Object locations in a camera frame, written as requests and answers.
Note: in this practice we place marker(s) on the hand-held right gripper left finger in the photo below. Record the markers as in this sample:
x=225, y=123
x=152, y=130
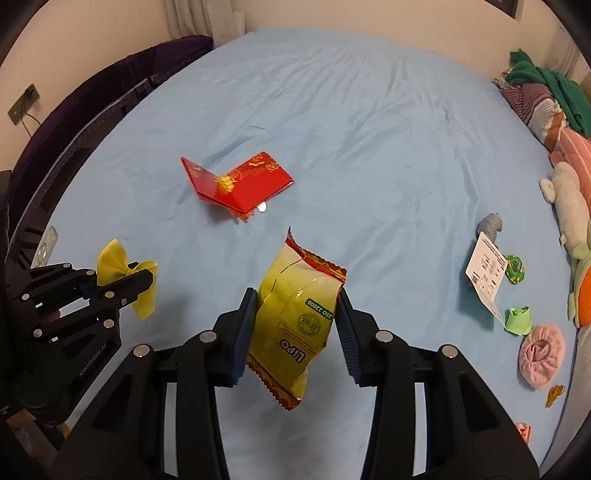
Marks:
x=244, y=332

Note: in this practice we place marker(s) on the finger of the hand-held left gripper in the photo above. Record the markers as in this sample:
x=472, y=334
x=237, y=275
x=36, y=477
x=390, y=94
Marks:
x=129, y=288
x=55, y=277

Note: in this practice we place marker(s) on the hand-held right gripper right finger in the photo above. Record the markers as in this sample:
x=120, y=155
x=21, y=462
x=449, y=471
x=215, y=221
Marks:
x=346, y=339

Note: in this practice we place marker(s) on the yellow snack packet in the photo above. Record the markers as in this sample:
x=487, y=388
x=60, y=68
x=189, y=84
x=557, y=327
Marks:
x=295, y=323

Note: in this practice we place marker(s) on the small silver foil packet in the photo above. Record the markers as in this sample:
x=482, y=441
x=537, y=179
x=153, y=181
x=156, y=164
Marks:
x=46, y=244

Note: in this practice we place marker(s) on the red gold-print envelope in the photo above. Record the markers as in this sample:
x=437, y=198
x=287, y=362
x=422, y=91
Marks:
x=201, y=180
x=258, y=180

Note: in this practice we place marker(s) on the white paper tag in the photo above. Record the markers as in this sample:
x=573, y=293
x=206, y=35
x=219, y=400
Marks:
x=485, y=272

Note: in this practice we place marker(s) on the green paper wrapper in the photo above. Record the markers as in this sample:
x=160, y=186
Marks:
x=518, y=319

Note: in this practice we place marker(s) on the round green wrapper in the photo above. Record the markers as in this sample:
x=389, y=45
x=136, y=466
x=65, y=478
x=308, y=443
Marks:
x=515, y=269

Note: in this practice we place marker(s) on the purple padded headboard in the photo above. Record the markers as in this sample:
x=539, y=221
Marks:
x=92, y=97

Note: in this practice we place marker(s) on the grey small cloth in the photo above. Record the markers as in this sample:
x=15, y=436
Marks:
x=491, y=225

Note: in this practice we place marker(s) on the pink round cloth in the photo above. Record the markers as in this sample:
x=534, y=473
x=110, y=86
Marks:
x=541, y=355

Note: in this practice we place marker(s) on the small pink wrapper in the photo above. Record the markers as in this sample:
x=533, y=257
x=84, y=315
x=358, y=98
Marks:
x=522, y=431

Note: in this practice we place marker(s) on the orange candy wrapper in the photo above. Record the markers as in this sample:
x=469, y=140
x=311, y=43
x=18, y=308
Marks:
x=554, y=394

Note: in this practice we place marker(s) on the light blue bed sheet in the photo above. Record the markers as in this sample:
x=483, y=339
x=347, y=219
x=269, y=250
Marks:
x=360, y=120

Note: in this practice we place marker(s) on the green orange plush toy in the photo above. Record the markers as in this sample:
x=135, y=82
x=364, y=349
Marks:
x=581, y=290

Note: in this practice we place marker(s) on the pale blue plush toy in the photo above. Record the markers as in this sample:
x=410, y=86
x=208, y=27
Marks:
x=565, y=198

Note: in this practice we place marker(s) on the beige curtain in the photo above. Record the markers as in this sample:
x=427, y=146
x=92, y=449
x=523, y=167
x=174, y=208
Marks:
x=203, y=17

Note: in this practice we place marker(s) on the pink striped pillow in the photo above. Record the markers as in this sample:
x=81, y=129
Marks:
x=575, y=147

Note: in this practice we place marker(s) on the striped cloth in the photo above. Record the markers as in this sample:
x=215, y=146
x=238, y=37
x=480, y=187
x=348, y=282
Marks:
x=533, y=106

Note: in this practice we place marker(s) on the pile of folded clothes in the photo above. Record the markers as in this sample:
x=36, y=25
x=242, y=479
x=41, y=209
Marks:
x=551, y=87

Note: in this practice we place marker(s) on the dark wall socket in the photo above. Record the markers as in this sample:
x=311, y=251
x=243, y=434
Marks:
x=23, y=105

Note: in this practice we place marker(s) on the dark picture frame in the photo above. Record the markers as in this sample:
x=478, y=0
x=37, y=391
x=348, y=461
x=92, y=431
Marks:
x=503, y=4

